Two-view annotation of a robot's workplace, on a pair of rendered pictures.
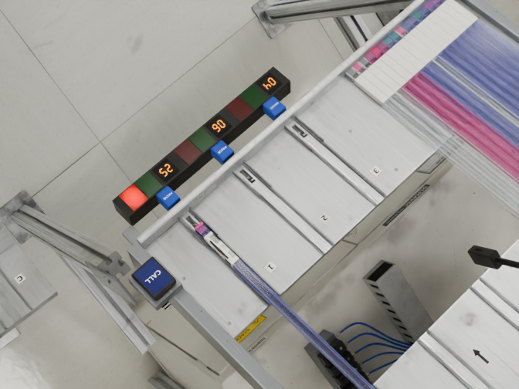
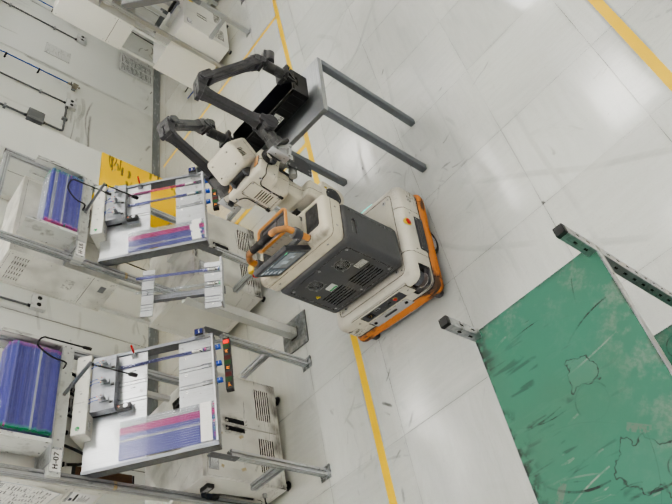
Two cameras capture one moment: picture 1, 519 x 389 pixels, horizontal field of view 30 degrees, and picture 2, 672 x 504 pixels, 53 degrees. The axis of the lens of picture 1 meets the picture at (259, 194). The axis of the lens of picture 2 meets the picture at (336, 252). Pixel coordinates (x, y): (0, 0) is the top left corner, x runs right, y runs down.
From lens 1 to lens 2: 3.37 m
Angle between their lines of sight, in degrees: 61
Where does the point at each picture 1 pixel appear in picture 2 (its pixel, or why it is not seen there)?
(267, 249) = (190, 360)
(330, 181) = (193, 381)
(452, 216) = not seen: hidden behind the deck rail
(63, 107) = (324, 381)
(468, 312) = (142, 391)
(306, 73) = (307, 484)
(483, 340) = (135, 390)
